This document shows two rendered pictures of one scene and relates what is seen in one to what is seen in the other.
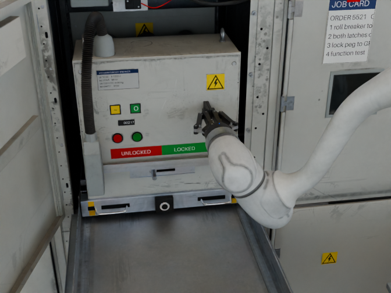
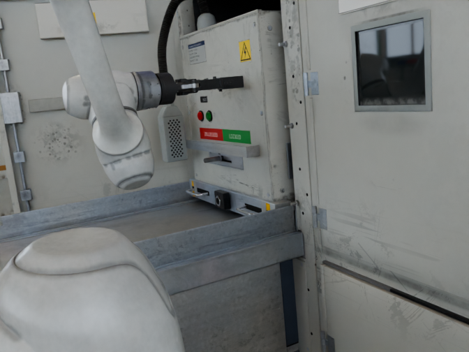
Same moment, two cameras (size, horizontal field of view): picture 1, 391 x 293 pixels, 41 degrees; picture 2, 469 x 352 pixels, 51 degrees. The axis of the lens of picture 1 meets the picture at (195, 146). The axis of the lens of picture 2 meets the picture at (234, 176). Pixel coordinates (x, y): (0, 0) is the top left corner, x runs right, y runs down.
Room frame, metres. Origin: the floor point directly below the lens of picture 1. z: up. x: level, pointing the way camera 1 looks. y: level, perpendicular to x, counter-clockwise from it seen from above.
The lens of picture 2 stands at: (1.02, -1.25, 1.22)
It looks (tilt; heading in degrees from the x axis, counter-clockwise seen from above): 10 degrees down; 71
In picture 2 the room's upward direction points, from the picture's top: 5 degrees counter-clockwise
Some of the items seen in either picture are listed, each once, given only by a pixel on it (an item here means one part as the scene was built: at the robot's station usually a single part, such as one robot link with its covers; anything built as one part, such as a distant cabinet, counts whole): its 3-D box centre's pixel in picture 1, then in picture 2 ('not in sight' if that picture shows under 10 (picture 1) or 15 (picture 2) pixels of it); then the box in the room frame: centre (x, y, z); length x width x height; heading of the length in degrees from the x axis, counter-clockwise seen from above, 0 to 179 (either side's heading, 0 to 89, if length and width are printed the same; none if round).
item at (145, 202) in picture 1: (163, 197); (232, 198); (1.48, 0.11, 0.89); 0.54 x 0.05 x 0.06; 99
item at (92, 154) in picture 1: (93, 165); (173, 133); (1.36, 0.30, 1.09); 0.08 x 0.05 x 0.17; 9
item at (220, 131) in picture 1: (223, 145); (144, 90); (1.23, -0.07, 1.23); 0.09 x 0.06 x 0.09; 99
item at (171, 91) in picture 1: (161, 132); (219, 113); (1.46, 0.11, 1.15); 0.48 x 0.01 x 0.48; 99
